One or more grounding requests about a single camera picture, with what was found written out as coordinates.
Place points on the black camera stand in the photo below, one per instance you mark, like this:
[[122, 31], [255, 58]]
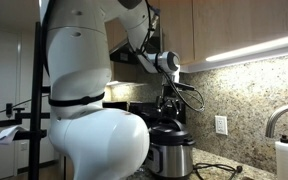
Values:
[[35, 134]]

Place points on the curved steel faucet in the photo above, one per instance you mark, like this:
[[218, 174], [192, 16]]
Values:
[[272, 120]]

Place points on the wooden upper cabinets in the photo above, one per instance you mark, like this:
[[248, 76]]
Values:
[[193, 30]]

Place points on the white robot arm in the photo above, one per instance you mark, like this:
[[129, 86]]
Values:
[[103, 143]]

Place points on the steel range hood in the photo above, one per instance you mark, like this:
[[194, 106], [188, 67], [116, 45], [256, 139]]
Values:
[[122, 52]]

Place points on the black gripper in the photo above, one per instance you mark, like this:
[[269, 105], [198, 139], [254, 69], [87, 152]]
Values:
[[169, 103]]

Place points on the steel pressure cooker base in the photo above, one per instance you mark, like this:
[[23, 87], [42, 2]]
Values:
[[170, 162]]

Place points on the white wall outlet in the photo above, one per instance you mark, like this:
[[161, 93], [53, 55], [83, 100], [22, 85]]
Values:
[[221, 125]]

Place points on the white paper tag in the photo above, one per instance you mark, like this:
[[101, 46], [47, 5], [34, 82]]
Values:
[[7, 135]]

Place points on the black pressure cooker lid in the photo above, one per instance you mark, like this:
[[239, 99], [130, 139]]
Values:
[[170, 132]]

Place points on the white soap bottle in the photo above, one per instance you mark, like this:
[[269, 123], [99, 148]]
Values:
[[281, 147]]

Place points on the under-cabinet light strip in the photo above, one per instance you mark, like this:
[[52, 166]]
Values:
[[266, 50]]

